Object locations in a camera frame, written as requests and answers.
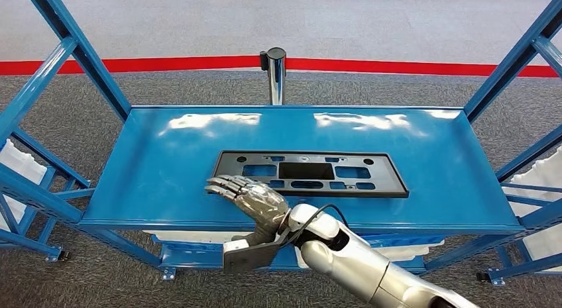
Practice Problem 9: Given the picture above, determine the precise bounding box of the red barrier belt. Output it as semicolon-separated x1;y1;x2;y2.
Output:
0;56;559;78

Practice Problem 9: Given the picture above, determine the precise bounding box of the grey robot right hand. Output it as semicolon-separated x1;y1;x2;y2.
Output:
204;174;292;246

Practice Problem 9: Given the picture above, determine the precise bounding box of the black plastic panel part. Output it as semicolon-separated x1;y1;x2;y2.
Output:
212;150;410;199

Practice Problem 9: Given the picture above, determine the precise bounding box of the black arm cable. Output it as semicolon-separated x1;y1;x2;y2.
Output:
278;203;350;248

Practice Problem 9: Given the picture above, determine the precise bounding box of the chrome stanchion post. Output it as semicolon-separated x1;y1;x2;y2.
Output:
259;47;288;107

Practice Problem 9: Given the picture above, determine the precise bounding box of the dark grey camera bracket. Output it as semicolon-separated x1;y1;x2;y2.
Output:
222;229;291;273

